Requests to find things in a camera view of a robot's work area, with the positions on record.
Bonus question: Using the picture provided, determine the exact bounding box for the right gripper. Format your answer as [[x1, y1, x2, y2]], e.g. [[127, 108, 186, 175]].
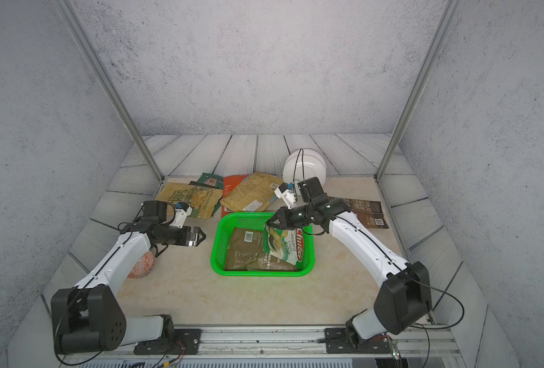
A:
[[266, 205, 314, 231]]

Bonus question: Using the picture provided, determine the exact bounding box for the green white chips bag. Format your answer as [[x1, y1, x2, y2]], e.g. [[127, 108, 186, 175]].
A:
[[263, 225, 305, 266]]

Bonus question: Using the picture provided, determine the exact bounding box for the sour cream onion chips bag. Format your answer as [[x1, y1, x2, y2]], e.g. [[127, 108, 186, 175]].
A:
[[156, 182, 223, 219]]

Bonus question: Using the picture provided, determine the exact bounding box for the olive cassava chips bag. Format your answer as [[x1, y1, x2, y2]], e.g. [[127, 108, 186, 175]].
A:
[[224, 228, 298, 271]]

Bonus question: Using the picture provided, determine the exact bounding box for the brown Kettle chips bag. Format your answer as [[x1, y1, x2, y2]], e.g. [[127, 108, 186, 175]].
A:
[[343, 199, 389, 228]]

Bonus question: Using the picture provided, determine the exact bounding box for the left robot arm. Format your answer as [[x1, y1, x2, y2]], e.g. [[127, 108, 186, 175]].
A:
[[51, 200, 206, 355]]

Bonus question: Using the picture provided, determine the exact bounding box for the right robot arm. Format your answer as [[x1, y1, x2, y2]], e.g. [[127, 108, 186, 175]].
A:
[[267, 177, 432, 341]]

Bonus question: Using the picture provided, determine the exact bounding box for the green plastic basket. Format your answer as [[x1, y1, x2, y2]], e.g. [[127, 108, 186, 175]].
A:
[[211, 213, 315, 277]]

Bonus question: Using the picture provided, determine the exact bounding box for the tan chips bag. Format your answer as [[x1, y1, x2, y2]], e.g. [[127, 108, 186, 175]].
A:
[[220, 173, 283, 213]]

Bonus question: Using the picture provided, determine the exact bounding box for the dark green snack bag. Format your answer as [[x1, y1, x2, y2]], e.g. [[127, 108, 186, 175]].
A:
[[189, 173, 224, 190]]

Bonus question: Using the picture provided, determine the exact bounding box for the white plate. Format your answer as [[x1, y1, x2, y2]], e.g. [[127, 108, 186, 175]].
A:
[[282, 148, 327, 186]]

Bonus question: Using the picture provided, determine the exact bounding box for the red snack bag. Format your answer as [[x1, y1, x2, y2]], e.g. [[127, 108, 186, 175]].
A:
[[221, 174, 249, 218]]

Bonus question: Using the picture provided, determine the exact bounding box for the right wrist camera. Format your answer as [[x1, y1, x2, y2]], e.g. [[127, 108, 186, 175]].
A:
[[274, 182, 297, 209]]

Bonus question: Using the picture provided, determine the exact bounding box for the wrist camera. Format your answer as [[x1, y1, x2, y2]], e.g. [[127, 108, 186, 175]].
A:
[[169, 202, 192, 228], [274, 182, 297, 209]]

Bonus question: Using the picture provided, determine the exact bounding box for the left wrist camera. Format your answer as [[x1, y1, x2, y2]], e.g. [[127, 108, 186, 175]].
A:
[[169, 202, 192, 228]]

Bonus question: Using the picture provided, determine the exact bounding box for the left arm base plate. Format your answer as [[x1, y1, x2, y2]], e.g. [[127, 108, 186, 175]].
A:
[[133, 329, 202, 355]]

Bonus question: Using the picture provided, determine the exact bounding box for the aluminium front rail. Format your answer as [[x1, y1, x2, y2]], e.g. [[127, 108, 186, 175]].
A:
[[61, 325, 465, 367]]

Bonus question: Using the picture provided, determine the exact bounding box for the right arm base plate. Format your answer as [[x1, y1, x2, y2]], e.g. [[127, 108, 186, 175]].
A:
[[318, 328, 392, 354]]

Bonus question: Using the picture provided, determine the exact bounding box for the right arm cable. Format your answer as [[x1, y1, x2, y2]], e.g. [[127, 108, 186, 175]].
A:
[[292, 148, 466, 368]]

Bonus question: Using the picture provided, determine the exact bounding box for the left frame post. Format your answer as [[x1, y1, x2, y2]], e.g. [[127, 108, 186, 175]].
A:
[[52, 0, 165, 183]]

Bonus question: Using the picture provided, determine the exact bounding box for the frame post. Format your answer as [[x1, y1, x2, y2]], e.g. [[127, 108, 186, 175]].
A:
[[375, 0, 461, 183], [52, 0, 165, 183]]

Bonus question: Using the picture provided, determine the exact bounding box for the right frame post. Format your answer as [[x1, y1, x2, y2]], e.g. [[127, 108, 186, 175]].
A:
[[375, 0, 461, 183]]

